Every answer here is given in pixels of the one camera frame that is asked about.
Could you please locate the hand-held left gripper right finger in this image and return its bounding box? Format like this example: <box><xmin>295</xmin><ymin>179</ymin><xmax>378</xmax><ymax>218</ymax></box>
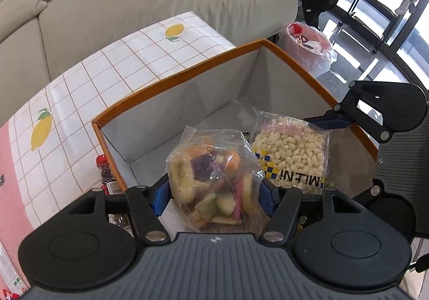
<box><xmin>258</xmin><ymin>179</ymin><xmax>364</xmax><ymax>243</ymax></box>

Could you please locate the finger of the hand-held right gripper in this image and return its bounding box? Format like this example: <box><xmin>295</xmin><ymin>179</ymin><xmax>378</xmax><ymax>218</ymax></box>
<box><xmin>303</xmin><ymin>80</ymin><xmax>394</xmax><ymax>144</ymax></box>
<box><xmin>352</xmin><ymin>178</ymin><xmax>386</xmax><ymax>207</ymax></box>

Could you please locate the red sausage packet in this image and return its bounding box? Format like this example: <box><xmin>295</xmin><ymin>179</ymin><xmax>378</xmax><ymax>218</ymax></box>
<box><xmin>0</xmin><ymin>243</ymin><xmax>29</xmax><ymax>300</ymax></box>

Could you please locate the small red-capped bottle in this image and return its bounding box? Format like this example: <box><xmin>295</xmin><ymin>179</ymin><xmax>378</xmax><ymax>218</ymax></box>
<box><xmin>96</xmin><ymin>154</ymin><xmax>133</xmax><ymax>230</ymax></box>

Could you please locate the beige sofa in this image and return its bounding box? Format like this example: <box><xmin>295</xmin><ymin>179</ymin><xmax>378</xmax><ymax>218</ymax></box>
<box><xmin>0</xmin><ymin>0</ymin><xmax>299</xmax><ymax>86</ymax></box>

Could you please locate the white puffs Milni bag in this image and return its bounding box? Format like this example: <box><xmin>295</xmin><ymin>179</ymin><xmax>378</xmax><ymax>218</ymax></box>
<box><xmin>250</xmin><ymin>107</ymin><xmax>332</xmax><ymax>195</ymax></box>

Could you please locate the trash bin with pink bag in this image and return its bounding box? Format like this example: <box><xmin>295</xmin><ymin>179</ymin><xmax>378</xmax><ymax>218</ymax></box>
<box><xmin>278</xmin><ymin>21</ymin><xmax>337</xmax><ymax>79</ymax></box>

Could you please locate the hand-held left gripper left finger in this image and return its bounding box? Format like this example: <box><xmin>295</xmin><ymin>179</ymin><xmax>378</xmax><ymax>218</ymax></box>
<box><xmin>67</xmin><ymin>174</ymin><xmax>170</xmax><ymax>243</ymax></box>

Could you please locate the orange cardboard box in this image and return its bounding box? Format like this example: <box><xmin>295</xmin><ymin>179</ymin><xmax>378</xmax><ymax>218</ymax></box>
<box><xmin>91</xmin><ymin>39</ymin><xmax>379</xmax><ymax>243</ymax></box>

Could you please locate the clear dried fruit chips bag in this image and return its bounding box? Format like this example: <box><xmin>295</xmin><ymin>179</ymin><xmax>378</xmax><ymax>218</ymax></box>
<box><xmin>167</xmin><ymin>126</ymin><xmax>265</xmax><ymax>233</ymax></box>

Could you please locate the pink checked lemon tablecloth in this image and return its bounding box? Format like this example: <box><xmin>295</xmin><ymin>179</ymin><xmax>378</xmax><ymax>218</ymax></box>
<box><xmin>0</xmin><ymin>11</ymin><xmax>237</xmax><ymax>300</ymax></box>

